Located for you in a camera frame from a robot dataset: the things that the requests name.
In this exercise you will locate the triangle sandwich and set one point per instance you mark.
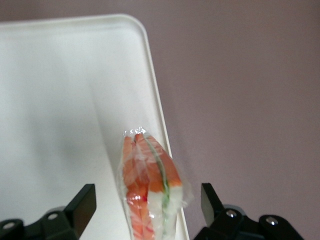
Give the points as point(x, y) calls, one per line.
point(155, 180)

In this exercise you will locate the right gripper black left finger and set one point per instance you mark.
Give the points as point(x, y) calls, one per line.
point(77, 215)

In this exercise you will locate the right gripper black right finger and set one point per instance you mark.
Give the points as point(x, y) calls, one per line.
point(225, 222)

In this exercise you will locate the cream rectangular tray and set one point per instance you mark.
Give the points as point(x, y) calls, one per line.
point(50, 100)

